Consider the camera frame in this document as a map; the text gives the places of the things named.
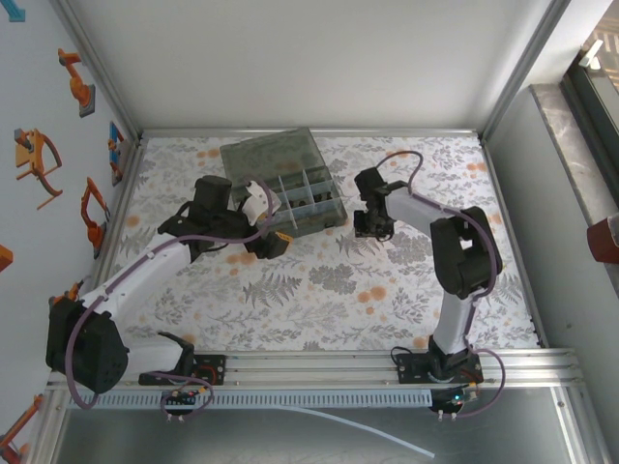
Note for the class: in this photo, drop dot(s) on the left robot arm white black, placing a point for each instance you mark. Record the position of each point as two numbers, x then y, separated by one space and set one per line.
140 275

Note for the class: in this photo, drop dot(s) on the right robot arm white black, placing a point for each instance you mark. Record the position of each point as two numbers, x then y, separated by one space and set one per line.
416 208

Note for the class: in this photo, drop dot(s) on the transparent grey compartment organizer box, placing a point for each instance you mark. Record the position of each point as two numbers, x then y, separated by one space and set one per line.
271 154

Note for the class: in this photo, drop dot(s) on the floral printed tablecloth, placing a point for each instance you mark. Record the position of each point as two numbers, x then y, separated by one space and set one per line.
338 319

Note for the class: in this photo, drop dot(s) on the small circuit board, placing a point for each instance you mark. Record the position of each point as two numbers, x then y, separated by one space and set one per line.
457 398
186 397

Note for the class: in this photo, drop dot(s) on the grey stone window ledge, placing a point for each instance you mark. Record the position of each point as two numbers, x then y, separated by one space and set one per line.
570 145

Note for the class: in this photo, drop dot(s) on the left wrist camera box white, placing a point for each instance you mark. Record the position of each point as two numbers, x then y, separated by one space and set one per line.
258 205

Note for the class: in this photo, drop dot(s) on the aluminium frame rail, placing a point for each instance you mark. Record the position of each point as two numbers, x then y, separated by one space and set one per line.
387 131
122 203

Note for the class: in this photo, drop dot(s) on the blue orange gantry wall sticker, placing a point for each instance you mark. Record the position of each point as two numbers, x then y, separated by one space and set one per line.
115 152

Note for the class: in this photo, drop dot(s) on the wide aluminium base rail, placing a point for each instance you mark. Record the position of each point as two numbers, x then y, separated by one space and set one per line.
314 369

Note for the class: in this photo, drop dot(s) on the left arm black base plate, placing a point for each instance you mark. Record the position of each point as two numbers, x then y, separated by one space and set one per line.
215 369

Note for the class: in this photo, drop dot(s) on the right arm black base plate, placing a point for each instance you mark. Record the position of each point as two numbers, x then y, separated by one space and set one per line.
408 367

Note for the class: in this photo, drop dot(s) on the orange grey claw wall sticker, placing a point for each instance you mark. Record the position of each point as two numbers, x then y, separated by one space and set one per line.
34 154

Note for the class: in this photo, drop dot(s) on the aluminium frame post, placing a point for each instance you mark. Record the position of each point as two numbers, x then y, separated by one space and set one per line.
524 63
99 63

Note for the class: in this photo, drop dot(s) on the orange block wall sticker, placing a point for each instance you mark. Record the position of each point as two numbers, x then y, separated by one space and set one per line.
4 256

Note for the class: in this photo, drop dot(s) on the dark window frame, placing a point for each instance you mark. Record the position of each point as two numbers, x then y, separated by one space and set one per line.
595 106

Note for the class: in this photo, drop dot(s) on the blue machine wall sticker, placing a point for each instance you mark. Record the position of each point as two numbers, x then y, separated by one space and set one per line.
14 12

